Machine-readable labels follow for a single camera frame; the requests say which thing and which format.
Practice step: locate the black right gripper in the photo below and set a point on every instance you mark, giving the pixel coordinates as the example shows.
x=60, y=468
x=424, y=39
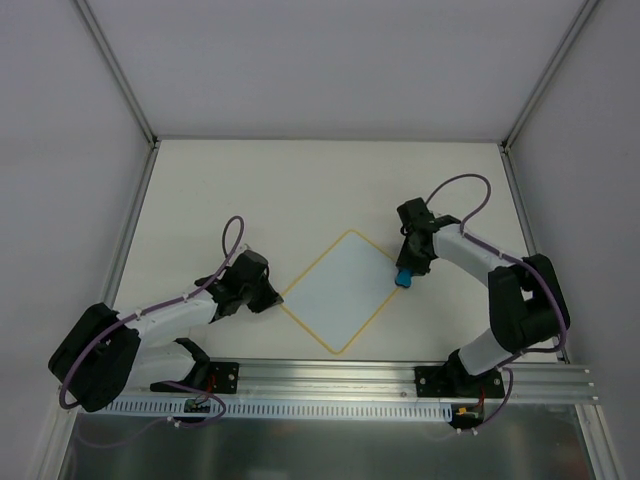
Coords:
x=413, y=257

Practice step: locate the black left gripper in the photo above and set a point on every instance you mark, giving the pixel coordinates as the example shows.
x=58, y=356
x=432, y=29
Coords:
x=258, y=296

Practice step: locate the blue bone-shaped eraser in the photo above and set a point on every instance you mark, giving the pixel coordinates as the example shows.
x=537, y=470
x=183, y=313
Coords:
x=403, y=278

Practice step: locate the yellow-framed small whiteboard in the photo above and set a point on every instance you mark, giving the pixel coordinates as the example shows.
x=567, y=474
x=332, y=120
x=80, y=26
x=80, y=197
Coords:
x=342, y=291

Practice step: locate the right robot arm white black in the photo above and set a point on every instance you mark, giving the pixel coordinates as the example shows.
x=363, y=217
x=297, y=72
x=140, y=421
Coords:
x=524, y=297

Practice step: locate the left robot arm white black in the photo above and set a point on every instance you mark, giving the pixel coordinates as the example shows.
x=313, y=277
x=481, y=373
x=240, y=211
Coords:
x=107, y=352

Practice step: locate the left green circuit board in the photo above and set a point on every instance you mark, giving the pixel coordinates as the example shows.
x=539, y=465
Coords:
x=197, y=406

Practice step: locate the right small circuit board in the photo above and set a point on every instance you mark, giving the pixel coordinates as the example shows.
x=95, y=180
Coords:
x=473, y=412

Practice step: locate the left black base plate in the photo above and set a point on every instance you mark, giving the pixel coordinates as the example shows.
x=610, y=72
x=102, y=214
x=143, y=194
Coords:
x=222, y=377

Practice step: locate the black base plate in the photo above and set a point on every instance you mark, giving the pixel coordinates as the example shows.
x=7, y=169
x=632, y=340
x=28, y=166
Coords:
x=442, y=382
x=222, y=377

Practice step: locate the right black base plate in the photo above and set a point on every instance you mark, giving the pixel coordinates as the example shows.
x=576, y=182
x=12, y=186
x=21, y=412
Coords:
x=442, y=382

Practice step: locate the white slotted cable duct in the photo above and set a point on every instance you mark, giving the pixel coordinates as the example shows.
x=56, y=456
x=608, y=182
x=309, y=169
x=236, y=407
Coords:
x=262, y=408

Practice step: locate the front aluminium mounting rail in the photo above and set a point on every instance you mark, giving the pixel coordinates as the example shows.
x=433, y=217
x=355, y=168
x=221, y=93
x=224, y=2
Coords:
x=325, y=377

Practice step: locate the right aluminium corner post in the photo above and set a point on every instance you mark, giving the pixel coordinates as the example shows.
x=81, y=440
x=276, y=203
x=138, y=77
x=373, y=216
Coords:
x=560, y=53

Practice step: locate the aluminium corner post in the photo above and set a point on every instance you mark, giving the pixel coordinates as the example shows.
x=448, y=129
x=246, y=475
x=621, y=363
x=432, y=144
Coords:
x=109, y=58
x=560, y=53

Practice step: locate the left aluminium corner post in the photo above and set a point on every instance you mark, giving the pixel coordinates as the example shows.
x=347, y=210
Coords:
x=109, y=58

